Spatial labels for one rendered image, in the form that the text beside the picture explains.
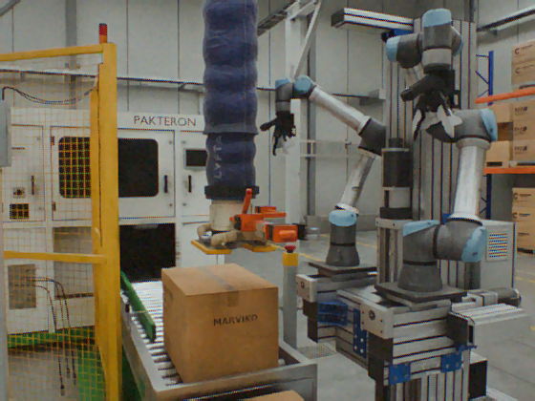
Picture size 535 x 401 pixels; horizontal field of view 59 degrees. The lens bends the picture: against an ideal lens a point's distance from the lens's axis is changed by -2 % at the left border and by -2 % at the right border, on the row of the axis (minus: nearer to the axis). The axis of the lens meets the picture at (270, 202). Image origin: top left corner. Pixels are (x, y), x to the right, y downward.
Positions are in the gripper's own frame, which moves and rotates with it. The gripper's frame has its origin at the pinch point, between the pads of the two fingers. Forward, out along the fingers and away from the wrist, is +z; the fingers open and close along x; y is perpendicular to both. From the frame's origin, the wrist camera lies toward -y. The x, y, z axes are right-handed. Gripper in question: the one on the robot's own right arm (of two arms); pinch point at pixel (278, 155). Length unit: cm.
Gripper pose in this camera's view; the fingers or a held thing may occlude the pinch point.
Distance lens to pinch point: 223.5
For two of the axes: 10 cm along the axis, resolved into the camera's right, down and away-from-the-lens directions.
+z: 0.0, 10.0, 0.5
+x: -4.0, -0.5, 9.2
